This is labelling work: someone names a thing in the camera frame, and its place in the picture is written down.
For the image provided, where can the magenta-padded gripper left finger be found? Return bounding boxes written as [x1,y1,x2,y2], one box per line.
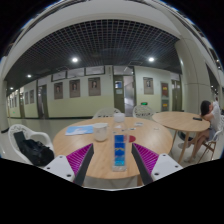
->
[42,142,95,187]

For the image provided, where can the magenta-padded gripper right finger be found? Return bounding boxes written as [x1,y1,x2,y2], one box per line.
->
[130,142,184,186]

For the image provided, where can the clear blue-labelled water bottle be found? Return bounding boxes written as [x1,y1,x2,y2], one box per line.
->
[111,112,129,173]

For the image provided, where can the blue and white booklet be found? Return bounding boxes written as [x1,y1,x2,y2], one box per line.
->
[64,124,95,136]

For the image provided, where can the white ceramic mug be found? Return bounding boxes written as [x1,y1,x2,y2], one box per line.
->
[92,122,110,143]

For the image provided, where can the black bag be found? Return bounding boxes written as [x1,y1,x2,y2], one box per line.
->
[13,130,55,167]

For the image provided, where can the white lattice-back chair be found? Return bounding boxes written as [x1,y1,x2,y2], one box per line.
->
[92,107,122,120]
[132,104,156,121]

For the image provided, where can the round wooden table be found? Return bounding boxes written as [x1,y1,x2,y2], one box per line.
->
[151,111,211,164]

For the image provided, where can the white plastic armchair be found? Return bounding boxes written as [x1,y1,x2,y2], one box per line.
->
[7,123,55,167]

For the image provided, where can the white folding chair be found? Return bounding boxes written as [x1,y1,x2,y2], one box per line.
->
[198,114,224,164]

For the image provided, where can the open green-framed door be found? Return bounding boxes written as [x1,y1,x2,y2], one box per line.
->
[112,74,137,114]

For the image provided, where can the person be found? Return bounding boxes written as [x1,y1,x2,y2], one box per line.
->
[181,96,224,164]

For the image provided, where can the round ceiling lights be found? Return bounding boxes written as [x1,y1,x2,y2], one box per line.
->
[8,55,156,92]

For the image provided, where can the red wall poster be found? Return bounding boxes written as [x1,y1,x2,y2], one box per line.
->
[161,82,170,98]

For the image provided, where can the framed wall portraits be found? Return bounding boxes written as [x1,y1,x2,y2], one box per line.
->
[23,76,155,105]

